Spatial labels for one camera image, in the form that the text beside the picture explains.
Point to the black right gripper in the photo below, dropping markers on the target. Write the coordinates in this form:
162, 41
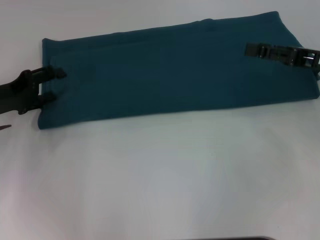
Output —
310, 57

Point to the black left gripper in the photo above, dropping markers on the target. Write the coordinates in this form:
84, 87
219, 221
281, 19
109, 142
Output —
20, 92

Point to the teal t-shirt with beige print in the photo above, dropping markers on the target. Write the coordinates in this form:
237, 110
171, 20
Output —
162, 70

